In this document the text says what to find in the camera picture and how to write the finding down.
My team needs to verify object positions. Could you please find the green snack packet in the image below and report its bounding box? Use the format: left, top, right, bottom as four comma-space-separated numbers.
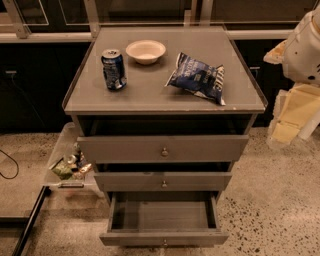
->
51, 160, 73, 180

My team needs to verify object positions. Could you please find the grey middle drawer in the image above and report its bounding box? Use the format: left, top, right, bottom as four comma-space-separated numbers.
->
94, 172, 232, 192

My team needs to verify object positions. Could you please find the grey top drawer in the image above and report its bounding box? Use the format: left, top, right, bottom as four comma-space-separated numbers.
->
78, 135, 249, 164

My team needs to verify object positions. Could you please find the grey bottom drawer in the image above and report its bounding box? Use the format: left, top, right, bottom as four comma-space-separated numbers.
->
100, 191, 228, 247

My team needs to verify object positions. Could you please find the grey drawer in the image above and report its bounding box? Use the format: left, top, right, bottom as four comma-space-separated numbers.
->
100, 191, 228, 247
78, 135, 249, 164
94, 172, 232, 192

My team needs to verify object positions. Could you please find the grey wooden drawer cabinet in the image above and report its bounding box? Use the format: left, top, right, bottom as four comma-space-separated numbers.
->
61, 26, 269, 201

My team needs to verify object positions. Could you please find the black floor cable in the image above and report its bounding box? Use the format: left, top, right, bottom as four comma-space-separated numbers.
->
0, 149, 20, 180

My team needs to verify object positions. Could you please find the black floor rail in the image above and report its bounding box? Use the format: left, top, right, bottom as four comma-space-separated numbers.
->
0, 186, 51, 256

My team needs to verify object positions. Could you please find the blue chip bag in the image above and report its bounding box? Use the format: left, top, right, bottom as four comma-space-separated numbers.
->
166, 52, 225, 106

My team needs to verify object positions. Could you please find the white paper bowl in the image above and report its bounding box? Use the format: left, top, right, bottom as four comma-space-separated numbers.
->
126, 40, 166, 65

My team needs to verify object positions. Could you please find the clear plastic storage bin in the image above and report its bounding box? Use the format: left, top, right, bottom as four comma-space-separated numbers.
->
43, 122, 99, 193

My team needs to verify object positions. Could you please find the blue soda can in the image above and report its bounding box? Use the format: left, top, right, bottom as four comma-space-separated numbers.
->
101, 49, 127, 91

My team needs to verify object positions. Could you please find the white pole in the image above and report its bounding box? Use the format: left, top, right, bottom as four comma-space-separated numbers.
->
298, 111, 320, 140

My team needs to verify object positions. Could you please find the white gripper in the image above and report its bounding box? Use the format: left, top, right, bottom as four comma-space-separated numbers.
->
267, 83, 320, 145

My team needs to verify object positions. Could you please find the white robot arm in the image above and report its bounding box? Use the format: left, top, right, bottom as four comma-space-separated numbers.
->
263, 7, 320, 148

